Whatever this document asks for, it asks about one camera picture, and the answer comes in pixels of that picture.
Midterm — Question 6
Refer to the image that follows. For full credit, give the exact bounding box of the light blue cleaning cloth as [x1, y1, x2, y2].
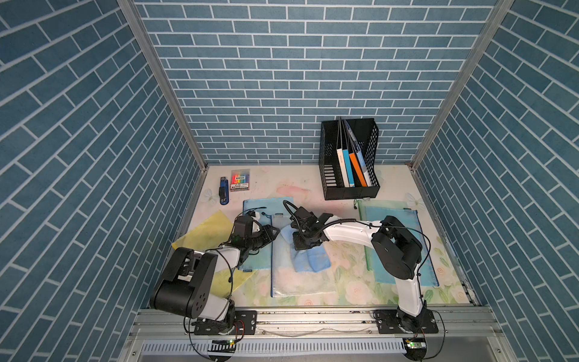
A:
[280, 226, 331, 272]

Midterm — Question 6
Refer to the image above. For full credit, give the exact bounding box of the aluminium front rail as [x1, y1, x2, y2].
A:
[120, 306, 516, 361]

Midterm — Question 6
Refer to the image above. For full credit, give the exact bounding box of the green mesh document bag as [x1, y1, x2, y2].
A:
[354, 198, 417, 273]

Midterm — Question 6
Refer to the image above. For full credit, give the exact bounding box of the blue folder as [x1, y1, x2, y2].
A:
[342, 120, 372, 187]

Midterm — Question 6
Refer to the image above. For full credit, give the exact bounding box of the blue mesh document bag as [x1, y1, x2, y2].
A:
[240, 197, 293, 272]

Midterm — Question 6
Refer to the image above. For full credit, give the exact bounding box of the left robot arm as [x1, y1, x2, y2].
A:
[149, 214, 280, 330]

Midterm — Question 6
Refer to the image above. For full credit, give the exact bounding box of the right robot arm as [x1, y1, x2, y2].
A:
[284, 203, 425, 322]

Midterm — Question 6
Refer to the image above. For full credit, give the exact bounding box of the clear grey document bag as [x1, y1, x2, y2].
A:
[271, 233, 336, 297]

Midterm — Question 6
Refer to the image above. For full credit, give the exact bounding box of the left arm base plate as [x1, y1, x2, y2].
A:
[191, 310, 258, 336]

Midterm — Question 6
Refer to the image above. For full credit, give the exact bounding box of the black mesh file holder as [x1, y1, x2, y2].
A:
[319, 119, 379, 201]

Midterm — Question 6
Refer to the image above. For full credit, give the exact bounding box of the box of coloured markers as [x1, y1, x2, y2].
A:
[230, 169, 250, 192]

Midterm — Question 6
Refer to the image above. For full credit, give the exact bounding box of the yellow mesh document bag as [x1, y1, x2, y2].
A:
[171, 211, 233, 298]

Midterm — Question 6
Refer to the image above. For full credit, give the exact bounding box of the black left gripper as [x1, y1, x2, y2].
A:
[243, 224, 280, 251]

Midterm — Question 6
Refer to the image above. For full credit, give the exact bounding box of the white book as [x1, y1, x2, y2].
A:
[336, 148, 350, 188]

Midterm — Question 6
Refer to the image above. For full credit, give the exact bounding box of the teal book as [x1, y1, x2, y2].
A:
[343, 149, 355, 187]

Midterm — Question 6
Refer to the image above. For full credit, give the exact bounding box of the blue black stapler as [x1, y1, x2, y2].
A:
[219, 176, 229, 206]

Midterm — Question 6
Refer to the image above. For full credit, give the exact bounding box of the orange book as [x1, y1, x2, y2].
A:
[349, 153, 368, 187]

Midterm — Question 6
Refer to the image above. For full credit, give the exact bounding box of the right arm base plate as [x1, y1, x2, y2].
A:
[371, 309, 439, 335]

